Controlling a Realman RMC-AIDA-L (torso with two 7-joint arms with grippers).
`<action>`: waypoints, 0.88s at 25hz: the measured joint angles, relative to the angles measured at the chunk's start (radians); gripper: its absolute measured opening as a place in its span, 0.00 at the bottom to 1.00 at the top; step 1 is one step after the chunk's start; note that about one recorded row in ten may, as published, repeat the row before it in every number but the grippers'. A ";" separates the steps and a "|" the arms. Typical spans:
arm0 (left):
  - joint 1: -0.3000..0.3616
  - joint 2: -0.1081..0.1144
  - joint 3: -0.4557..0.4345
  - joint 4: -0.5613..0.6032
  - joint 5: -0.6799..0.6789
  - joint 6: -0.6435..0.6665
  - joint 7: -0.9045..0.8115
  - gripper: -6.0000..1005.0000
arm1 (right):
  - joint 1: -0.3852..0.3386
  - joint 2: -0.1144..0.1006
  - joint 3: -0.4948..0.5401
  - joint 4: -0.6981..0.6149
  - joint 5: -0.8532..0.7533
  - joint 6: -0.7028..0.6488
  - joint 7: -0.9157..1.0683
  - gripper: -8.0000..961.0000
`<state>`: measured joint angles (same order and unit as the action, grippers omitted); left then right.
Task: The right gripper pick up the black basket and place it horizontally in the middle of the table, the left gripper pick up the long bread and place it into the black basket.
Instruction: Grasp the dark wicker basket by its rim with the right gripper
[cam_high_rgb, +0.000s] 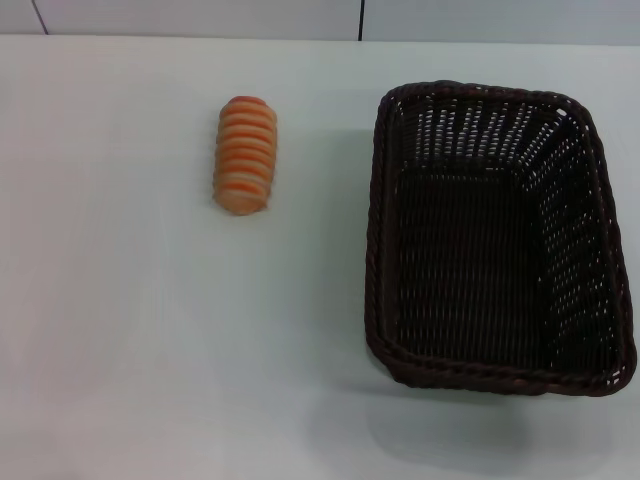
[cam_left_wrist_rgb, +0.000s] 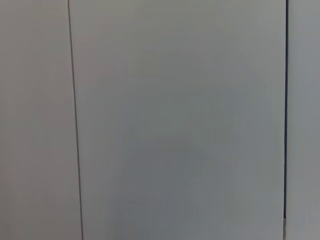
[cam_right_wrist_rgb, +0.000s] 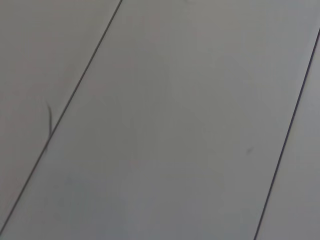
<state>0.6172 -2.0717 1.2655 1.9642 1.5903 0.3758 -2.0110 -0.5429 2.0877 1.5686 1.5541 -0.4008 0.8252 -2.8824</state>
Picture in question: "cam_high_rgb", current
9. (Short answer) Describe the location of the orange spiral bread roll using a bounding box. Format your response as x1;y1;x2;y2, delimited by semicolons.
211;95;279;218

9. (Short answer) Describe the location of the dark brown wicker basket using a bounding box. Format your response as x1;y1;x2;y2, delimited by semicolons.
364;79;637;399

